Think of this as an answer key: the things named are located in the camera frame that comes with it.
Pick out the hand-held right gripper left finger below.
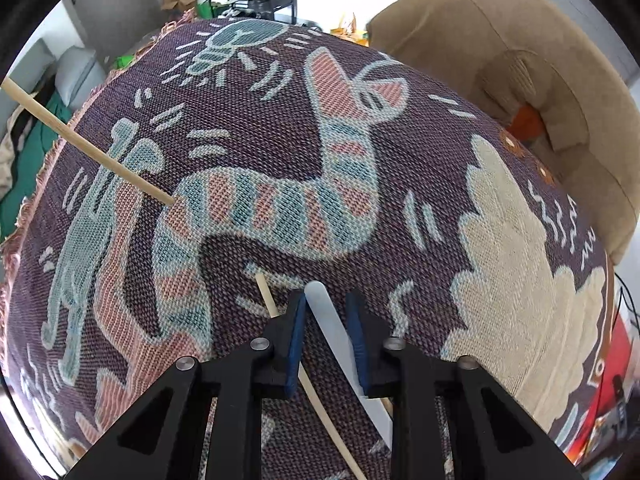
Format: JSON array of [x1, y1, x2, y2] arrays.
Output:
[[65, 290, 308, 480]]

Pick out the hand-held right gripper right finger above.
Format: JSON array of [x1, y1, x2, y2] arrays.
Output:
[[346, 291, 583, 480]]

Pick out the white plastic fork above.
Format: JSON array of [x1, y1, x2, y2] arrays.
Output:
[[306, 282, 394, 449]]

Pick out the wooden chopstick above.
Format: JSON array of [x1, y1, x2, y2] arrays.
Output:
[[254, 273, 369, 480], [1, 77, 177, 207]]

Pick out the printed woven blanket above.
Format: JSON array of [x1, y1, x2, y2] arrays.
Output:
[[0, 17, 615, 480]]

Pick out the black charger device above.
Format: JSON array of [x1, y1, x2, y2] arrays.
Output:
[[612, 375, 632, 437]]

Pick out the orange seat cushion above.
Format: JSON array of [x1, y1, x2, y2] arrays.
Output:
[[510, 105, 549, 149]]

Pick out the green cloth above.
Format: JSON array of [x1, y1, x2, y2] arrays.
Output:
[[0, 100, 77, 242]]

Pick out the grey storage bin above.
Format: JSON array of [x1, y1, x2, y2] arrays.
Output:
[[54, 45, 109, 112]]

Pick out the brown covered armchair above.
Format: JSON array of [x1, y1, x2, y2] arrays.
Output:
[[367, 0, 640, 267]]

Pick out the grey door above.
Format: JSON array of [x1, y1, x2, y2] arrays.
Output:
[[65, 0, 169, 62]]

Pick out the black cables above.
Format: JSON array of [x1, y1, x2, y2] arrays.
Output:
[[612, 270, 640, 322]]

